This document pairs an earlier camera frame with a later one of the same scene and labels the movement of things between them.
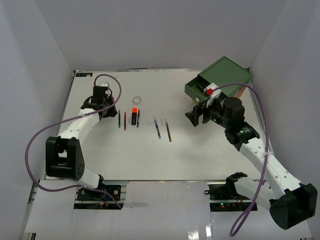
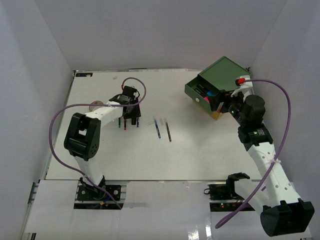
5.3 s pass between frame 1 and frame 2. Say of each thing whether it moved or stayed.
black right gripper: moved
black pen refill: stayed
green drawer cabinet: stayed
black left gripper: moved
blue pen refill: stayed
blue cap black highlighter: moved
